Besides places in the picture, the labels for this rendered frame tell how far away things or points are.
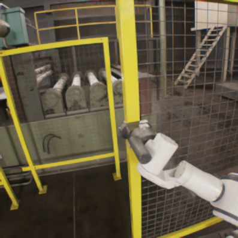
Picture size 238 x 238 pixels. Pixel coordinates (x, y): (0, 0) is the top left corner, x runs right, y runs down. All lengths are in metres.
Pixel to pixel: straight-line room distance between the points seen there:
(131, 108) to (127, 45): 0.22
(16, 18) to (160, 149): 2.11
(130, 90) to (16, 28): 1.85
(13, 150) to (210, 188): 2.68
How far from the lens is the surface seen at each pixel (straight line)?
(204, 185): 0.52
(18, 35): 2.26
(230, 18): 9.10
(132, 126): 0.61
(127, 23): 0.60
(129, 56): 0.59
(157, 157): 0.46
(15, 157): 2.93
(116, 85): 2.44
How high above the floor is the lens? 1.72
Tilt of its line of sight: 23 degrees down
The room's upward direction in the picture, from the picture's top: 5 degrees counter-clockwise
